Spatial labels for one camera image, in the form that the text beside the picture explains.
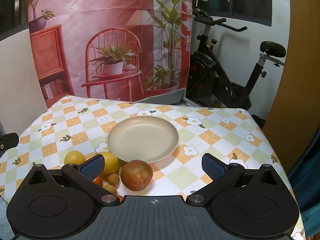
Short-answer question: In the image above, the beige plate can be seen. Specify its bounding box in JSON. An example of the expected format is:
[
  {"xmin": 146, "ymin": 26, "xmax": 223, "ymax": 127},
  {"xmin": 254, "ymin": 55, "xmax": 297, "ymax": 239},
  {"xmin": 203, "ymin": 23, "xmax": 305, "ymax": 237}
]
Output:
[{"xmin": 107, "ymin": 116, "xmax": 180, "ymax": 163}]

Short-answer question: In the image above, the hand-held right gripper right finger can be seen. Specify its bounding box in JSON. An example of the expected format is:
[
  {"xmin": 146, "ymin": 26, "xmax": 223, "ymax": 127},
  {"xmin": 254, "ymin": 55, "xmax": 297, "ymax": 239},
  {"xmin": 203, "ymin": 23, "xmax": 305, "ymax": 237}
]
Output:
[{"xmin": 185, "ymin": 152, "xmax": 285, "ymax": 205}]

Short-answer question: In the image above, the red apple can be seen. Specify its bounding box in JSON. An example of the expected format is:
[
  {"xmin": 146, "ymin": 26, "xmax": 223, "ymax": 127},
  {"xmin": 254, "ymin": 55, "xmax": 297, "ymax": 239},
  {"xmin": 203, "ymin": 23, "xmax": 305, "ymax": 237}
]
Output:
[{"xmin": 120, "ymin": 159, "xmax": 153, "ymax": 192}]

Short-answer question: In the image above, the white metal frame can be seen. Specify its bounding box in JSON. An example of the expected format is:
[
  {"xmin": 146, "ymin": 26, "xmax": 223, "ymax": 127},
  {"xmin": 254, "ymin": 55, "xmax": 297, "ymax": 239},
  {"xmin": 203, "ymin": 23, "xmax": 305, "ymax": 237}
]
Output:
[{"xmin": 184, "ymin": 96, "xmax": 203, "ymax": 108}]

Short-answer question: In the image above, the black exercise bike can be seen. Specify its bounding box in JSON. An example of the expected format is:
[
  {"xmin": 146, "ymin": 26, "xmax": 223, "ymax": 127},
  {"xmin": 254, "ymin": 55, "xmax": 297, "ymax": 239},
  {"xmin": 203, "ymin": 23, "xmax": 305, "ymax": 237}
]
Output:
[{"xmin": 186, "ymin": 9, "xmax": 287, "ymax": 110}]

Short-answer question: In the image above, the checked floral tablecloth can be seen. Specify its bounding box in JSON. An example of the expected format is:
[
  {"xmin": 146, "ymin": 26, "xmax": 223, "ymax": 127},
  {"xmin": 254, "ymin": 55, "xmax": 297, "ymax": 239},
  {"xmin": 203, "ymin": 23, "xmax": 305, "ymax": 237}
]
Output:
[{"xmin": 0, "ymin": 94, "xmax": 307, "ymax": 240}]

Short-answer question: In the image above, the wooden door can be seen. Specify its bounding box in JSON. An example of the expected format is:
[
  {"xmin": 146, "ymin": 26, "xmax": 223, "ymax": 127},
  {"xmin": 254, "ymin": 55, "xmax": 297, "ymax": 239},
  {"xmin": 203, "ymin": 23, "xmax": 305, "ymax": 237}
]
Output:
[{"xmin": 262, "ymin": 62, "xmax": 320, "ymax": 173}]

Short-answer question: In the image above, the dark window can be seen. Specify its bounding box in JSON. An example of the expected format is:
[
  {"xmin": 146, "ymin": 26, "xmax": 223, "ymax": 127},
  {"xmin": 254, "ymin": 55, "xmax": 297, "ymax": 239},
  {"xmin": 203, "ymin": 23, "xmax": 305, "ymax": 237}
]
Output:
[{"xmin": 192, "ymin": 0, "xmax": 273, "ymax": 27}]

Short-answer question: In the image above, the small tan longan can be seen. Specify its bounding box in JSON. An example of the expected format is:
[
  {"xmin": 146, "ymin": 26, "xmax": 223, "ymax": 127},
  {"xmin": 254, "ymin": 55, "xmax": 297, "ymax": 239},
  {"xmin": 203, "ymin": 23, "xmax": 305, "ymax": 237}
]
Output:
[
  {"xmin": 103, "ymin": 184, "xmax": 117, "ymax": 195},
  {"xmin": 107, "ymin": 173, "xmax": 119, "ymax": 186}
]

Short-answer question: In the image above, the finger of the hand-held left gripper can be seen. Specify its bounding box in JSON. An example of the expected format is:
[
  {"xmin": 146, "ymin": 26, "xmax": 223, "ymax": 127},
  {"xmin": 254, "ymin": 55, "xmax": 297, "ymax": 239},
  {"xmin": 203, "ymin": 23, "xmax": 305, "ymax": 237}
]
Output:
[{"xmin": 0, "ymin": 132, "xmax": 19, "ymax": 153}]

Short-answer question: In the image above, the teal curtain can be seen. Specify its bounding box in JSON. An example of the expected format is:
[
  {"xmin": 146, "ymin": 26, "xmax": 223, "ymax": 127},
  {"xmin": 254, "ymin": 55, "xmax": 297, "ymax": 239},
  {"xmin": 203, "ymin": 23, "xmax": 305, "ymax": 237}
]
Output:
[{"xmin": 287, "ymin": 130, "xmax": 320, "ymax": 220}]

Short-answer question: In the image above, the pink printed backdrop cloth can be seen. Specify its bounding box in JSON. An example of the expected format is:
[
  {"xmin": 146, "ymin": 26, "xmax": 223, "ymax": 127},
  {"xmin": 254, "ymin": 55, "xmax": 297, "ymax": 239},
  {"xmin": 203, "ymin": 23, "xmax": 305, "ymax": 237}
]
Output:
[{"xmin": 26, "ymin": 0, "xmax": 193, "ymax": 104}]

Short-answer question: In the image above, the grey box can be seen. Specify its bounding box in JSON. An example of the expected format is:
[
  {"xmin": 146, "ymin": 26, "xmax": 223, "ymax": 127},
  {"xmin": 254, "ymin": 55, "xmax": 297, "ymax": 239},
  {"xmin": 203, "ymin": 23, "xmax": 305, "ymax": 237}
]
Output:
[{"xmin": 140, "ymin": 87, "xmax": 187, "ymax": 105}]

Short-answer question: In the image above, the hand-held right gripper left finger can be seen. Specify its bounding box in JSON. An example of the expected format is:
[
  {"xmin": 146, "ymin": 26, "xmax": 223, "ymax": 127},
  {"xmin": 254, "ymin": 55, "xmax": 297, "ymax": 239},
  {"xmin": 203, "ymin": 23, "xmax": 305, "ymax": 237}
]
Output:
[{"xmin": 26, "ymin": 154, "xmax": 122, "ymax": 207}]

